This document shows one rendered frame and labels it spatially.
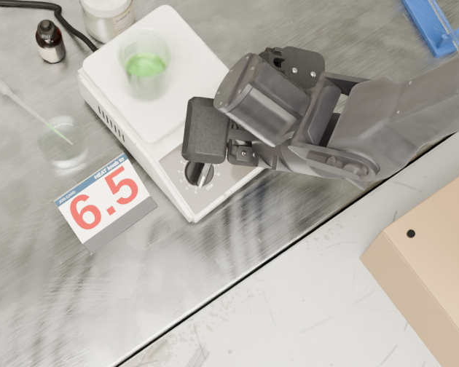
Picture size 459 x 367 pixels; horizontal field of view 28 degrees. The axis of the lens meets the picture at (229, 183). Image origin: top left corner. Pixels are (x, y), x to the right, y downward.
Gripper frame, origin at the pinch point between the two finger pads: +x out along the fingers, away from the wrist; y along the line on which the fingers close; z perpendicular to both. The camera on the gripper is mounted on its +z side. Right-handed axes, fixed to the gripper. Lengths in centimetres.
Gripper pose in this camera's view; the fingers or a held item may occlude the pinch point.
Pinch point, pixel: (254, 137)
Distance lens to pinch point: 94.7
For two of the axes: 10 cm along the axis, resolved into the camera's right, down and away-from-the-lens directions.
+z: 1.2, -9.9, -0.5
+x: -3.8, -0.9, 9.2
